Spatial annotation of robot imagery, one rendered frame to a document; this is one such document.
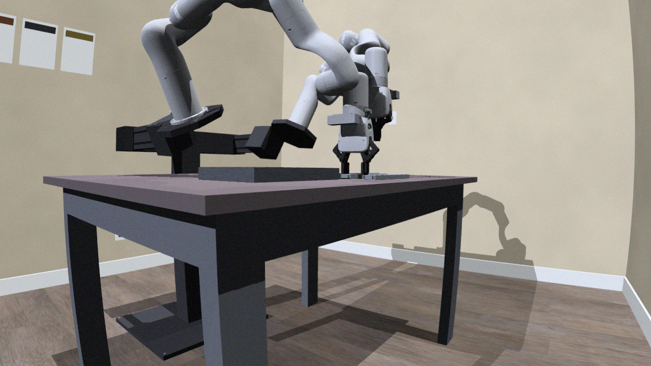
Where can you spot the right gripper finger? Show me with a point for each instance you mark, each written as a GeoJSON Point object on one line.
{"type": "Point", "coordinates": [367, 157]}
{"type": "Point", "coordinates": [343, 158]}

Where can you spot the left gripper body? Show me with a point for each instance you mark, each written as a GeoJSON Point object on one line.
{"type": "Point", "coordinates": [379, 101]}

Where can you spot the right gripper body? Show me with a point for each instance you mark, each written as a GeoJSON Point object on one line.
{"type": "Point", "coordinates": [355, 138]}

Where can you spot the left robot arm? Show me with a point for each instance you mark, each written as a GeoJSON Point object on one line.
{"type": "Point", "coordinates": [368, 50]}

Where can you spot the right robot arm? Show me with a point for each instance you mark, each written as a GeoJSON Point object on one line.
{"type": "Point", "coordinates": [161, 38]}

